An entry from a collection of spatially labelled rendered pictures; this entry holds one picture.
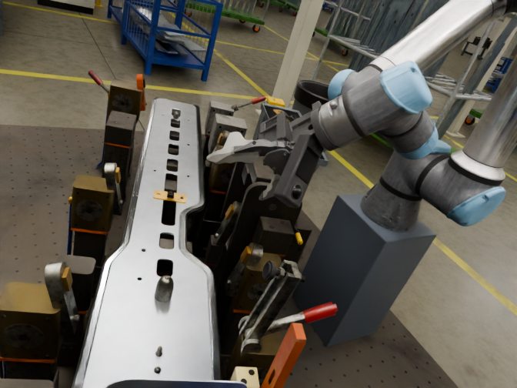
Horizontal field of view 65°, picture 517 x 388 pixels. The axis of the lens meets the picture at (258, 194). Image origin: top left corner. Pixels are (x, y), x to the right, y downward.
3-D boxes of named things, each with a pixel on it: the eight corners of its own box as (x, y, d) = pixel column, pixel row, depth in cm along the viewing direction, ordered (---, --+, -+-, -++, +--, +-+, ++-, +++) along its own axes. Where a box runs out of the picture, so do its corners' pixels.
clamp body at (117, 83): (97, 162, 165) (105, 75, 147) (132, 168, 169) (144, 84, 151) (93, 172, 158) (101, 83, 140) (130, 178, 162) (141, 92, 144)
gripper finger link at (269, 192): (273, 182, 82) (288, 153, 75) (274, 206, 79) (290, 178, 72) (258, 179, 82) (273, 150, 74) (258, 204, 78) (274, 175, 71)
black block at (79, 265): (41, 346, 94) (43, 251, 79) (87, 349, 96) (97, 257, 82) (35, 367, 89) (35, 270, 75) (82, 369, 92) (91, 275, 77)
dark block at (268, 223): (216, 340, 108) (259, 215, 87) (241, 342, 110) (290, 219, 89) (217, 357, 104) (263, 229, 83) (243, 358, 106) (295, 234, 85)
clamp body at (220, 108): (191, 178, 175) (210, 99, 157) (218, 183, 178) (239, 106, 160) (191, 188, 169) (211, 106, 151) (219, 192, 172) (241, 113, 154)
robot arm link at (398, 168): (401, 170, 111) (424, 125, 105) (439, 199, 103) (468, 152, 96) (371, 172, 105) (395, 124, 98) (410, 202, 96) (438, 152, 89)
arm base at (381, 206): (387, 197, 118) (402, 168, 113) (425, 229, 108) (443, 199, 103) (348, 199, 110) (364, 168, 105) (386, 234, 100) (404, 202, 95)
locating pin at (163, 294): (153, 294, 79) (158, 269, 75) (170, 296, 79) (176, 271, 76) (152, 307, 76) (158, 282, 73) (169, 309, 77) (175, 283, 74)
